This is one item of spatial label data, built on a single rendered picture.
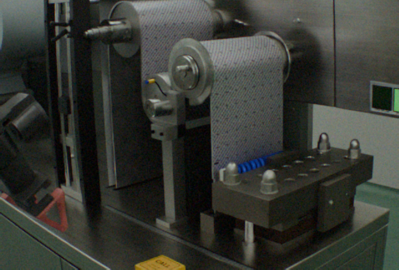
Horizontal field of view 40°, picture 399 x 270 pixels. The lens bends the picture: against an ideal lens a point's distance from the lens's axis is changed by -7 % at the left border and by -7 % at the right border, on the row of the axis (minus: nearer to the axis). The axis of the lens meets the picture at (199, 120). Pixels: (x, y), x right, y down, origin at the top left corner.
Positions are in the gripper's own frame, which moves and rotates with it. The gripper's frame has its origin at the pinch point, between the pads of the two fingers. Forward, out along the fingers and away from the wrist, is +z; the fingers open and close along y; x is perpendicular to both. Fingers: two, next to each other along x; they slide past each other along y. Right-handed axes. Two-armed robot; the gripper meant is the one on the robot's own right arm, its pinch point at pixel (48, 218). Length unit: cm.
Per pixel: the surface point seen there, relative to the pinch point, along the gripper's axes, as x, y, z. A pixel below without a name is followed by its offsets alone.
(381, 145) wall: -237, 95, 215
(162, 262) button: -10.6, -8.2, 20.1
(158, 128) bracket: -34.8, 9.8, 10.2
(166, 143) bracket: -35.0, 9.7, 14.5
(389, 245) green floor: -152, 43, 206
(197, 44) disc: -49.2, 3.3, -2.5
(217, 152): -39.1, -0.3, 18.6
